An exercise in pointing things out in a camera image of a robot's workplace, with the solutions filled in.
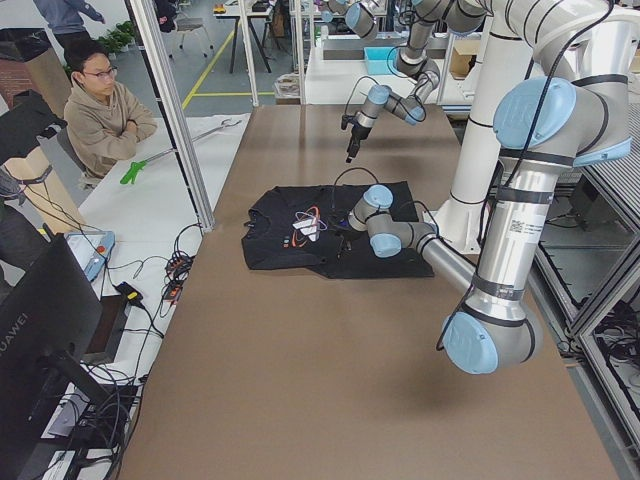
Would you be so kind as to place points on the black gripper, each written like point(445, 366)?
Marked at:
point(342, 232)
point(358, 131)

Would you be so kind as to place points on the black t-shirt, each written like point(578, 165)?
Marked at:
point(291, 227)

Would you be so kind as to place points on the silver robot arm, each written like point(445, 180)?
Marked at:
point(491, 327)
point(412, 61)

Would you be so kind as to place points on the blue plastic bin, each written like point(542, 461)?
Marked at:
point(380, 60)

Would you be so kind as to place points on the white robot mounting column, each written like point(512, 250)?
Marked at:
point(554, 78)

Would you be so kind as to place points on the blue teach pendant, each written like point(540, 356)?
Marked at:
point(91, 250)

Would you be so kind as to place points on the seated man in beige hoodie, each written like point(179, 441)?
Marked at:
point(105, 120)

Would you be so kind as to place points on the black Huawei monitor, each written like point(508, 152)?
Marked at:
point(47, 323)

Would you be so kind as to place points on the aluminium frame post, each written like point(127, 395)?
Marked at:
point(149, 36)

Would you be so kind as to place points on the green handled reacher grabber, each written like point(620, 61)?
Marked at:
point(136, 166)

